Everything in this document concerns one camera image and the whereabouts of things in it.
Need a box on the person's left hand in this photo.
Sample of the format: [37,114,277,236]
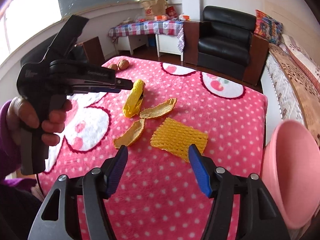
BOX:
[5,96,72,146]

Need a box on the white desk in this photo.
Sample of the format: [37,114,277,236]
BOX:
[114,34,183,62]

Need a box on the black leather armchair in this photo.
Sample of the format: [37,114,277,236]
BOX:
[183,5,269,86]

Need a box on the yellow foam fruit net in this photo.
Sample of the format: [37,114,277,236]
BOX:
[150,118,208,162]

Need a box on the pink polka dot blanket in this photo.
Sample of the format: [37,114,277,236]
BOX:
[39,58,267,239]

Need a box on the brown paper bag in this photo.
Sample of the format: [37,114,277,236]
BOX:
[141,0,166,20]

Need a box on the pink plastic trash bin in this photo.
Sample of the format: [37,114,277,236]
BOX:
[261,120,319,229]

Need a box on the colourful patterned cushion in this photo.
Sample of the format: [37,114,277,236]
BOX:
[254,9,283,45]

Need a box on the white pink floral quilt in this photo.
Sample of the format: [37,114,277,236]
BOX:
[281,34,320,92]

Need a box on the bed with brown sheet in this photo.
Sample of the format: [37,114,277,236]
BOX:
[260,0,320,151]

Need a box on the red gift bag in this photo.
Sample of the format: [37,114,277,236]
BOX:
[165,6,178,19]

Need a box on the plaid tablecloth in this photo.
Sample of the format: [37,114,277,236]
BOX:
[108,20,184,52]

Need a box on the walnut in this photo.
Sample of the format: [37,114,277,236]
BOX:
[108,63,118,71]
[118,59,130,70]

